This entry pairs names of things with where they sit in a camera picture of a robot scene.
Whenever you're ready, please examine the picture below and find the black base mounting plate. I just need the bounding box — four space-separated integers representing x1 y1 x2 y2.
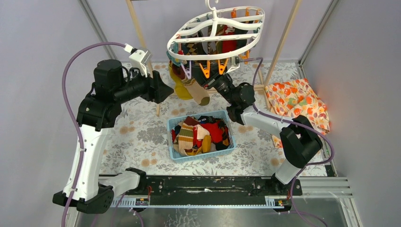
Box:
124 175 303 208

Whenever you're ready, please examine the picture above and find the pile of socks in basket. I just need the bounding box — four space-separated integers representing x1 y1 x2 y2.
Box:
170 115 233 157

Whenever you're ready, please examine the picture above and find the white round clip hanger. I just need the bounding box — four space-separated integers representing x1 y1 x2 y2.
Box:
166 0 266 61

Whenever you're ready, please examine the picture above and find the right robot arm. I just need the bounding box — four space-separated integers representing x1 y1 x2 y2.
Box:
191 66 323 195

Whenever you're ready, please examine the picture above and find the wooden drying rack frame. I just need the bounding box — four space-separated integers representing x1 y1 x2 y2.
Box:
126 0 303 117

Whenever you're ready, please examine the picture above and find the red hanging sock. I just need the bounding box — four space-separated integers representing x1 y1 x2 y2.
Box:
222 26 236 53

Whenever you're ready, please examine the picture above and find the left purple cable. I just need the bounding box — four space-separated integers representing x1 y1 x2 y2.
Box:
61 42 129 227

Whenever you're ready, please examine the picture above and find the striped beige brown sock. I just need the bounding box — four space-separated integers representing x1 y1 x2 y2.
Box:
174 66 210 106

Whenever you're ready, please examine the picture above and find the blue plastic basket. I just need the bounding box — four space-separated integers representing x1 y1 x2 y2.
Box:
167 110 237 163

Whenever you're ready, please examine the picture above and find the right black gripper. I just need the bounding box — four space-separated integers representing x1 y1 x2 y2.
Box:
186 61 236 105

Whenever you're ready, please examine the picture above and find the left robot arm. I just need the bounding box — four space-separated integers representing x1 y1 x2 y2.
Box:
52 59 174 214

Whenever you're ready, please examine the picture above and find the argyle dark hanging sock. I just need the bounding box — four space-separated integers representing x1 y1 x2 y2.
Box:
182 42 205 55

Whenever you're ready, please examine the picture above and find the floral orange cloth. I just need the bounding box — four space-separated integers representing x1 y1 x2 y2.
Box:
265 79 330 135

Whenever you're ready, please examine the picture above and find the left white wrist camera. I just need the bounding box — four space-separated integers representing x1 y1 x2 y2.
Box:
124 44 152 78

